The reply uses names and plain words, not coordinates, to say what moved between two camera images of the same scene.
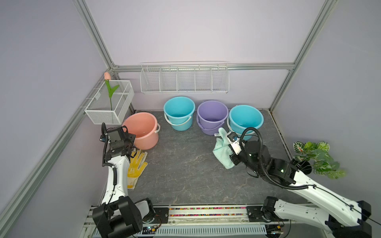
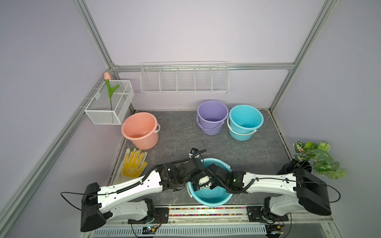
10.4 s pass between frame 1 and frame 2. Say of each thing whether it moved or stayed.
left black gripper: moved
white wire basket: stayed
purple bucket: stayed
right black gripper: moved
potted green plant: stayed
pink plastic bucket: stayed
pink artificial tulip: stayed
